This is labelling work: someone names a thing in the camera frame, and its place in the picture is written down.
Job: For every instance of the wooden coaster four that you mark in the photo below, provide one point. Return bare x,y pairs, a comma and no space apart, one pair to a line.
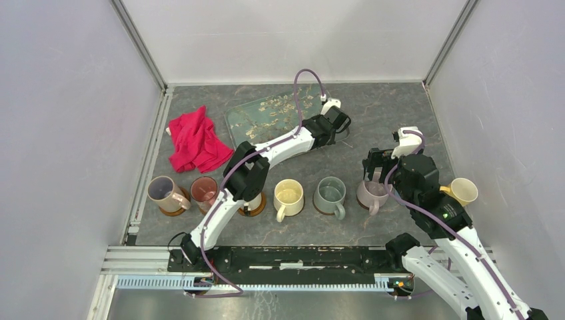
175,202

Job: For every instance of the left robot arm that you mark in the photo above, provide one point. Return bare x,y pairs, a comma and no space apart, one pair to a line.
245,175

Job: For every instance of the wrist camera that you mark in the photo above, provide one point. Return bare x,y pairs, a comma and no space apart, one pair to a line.
409,142
327,103

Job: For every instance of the dark walnut coaster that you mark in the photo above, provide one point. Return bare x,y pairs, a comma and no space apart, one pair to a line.
361,204

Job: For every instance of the wooden coaster three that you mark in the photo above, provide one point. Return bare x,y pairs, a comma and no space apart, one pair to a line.
203,209

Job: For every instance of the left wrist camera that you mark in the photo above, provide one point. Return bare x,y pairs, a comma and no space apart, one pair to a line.
327,103

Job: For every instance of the green mug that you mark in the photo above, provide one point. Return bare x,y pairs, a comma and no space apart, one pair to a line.
329,197

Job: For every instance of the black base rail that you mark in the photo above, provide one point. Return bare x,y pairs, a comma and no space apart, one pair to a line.
310,265

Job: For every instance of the red cloth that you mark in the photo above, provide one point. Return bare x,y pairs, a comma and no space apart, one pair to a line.
196,144

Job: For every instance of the floral serving tray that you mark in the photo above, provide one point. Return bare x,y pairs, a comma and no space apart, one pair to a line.
264,119

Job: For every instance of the cream mug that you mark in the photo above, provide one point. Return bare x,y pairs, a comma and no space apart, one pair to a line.
288,199

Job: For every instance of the pink mug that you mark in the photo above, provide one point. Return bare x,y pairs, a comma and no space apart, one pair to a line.
204,190

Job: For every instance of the white black-rimmed mug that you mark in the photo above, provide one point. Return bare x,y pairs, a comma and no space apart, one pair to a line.
252,206

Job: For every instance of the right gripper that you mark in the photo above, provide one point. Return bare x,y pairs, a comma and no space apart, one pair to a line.
378,157

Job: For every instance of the lilac mug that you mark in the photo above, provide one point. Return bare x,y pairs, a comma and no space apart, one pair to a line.
373,194

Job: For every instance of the yellow mug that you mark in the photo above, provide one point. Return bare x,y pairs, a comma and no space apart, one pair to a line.
461,189

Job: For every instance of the beige pink-handled mug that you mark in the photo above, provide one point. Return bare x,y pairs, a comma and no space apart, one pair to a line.
159,186

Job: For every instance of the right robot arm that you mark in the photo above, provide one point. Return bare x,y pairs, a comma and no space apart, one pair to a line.
479,292

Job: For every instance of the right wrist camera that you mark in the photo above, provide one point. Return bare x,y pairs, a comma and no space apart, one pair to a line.
409,142

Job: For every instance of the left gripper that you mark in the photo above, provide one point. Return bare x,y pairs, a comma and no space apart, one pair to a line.
332,140

